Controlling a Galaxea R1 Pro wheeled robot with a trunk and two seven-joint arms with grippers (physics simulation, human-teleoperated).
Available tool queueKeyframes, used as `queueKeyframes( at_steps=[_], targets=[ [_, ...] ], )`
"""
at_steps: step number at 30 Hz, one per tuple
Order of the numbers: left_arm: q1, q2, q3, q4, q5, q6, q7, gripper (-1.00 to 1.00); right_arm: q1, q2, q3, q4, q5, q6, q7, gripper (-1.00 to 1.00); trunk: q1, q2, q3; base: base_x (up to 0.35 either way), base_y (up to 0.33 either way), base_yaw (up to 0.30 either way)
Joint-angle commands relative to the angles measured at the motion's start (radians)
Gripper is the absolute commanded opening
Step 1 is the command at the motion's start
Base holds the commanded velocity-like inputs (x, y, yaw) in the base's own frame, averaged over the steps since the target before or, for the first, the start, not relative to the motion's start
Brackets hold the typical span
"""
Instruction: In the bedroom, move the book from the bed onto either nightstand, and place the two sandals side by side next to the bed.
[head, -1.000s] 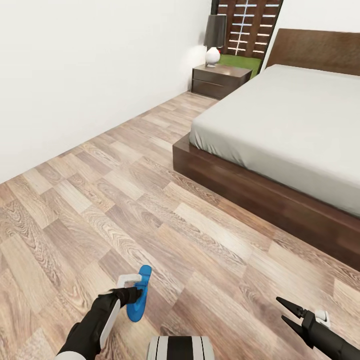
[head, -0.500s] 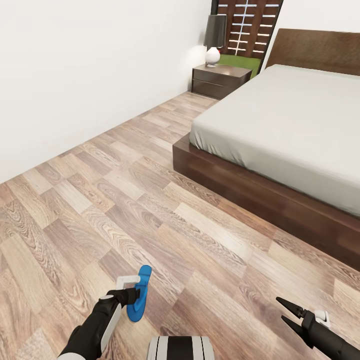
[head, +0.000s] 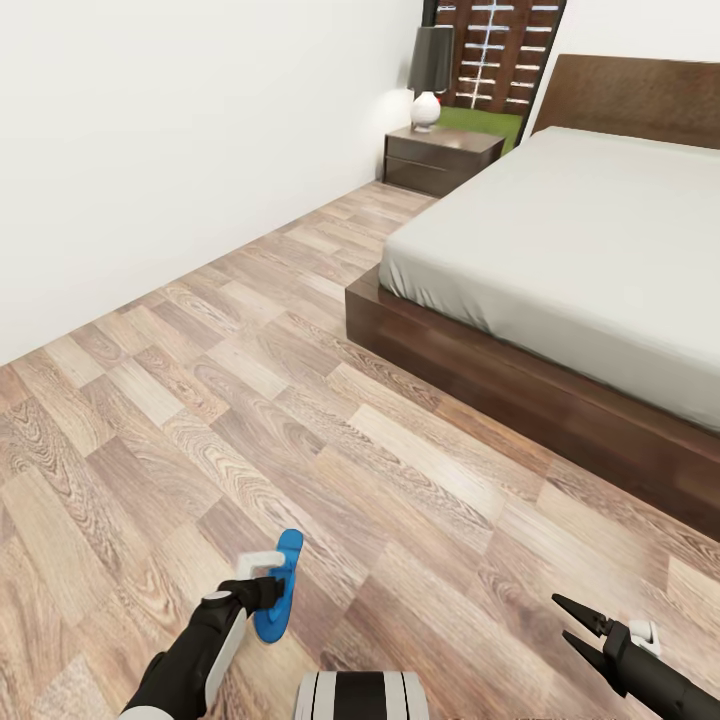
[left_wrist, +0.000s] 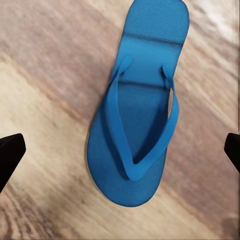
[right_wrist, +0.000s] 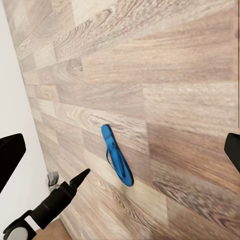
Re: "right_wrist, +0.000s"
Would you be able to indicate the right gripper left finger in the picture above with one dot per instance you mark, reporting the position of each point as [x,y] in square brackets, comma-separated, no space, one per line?
[12,149]

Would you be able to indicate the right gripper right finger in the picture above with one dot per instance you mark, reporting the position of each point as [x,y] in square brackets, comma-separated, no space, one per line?
[232,149]

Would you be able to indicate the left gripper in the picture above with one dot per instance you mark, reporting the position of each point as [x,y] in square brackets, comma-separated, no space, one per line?
[57,201]

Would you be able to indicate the sandal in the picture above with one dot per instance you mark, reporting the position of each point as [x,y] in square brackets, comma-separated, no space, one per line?
[119,163]

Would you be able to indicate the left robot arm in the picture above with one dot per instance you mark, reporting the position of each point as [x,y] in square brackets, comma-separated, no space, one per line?
[60,196]

